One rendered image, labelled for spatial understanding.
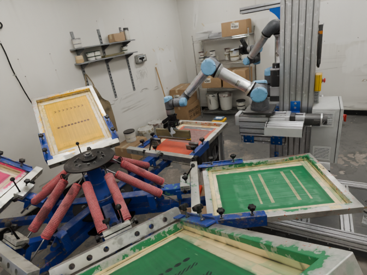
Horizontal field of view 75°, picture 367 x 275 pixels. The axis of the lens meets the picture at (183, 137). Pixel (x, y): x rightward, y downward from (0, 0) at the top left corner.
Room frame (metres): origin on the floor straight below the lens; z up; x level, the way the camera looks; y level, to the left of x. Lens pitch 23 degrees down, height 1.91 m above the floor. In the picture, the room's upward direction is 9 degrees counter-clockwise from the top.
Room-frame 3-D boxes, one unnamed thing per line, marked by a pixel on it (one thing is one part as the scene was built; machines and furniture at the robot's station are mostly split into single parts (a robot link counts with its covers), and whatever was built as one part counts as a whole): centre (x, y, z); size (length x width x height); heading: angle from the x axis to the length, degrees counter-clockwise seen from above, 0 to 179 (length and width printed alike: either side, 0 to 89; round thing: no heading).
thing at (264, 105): (1.85, -0.66, 1.31); 0.15 x 0.15 x 0.10
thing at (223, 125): (2.17, -0.02, 0.97); 0.79 x 0.58 x 0.04; 145
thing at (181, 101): (1.97, -0.02, 1.39); 0.11 x 0.11 x 0.08; 68
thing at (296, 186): (1.23, -0.32, 1.05); 1.08 x 0.61 x 0.23; 85
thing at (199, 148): (1.81, -0.11, 0.98); 0.30 x 0.05 x 0.07; 145
